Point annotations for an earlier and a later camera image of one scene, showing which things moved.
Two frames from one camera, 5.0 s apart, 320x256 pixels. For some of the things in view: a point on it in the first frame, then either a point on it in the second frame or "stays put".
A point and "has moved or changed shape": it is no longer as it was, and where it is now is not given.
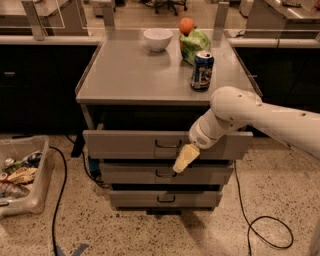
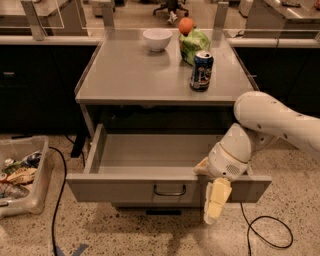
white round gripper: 199,136 → 225,165
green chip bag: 191,44 stays put
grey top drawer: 159,145 has moved or changed shape
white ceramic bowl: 158,38 stays put
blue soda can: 202,71 stays put
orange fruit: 186,26 stays put
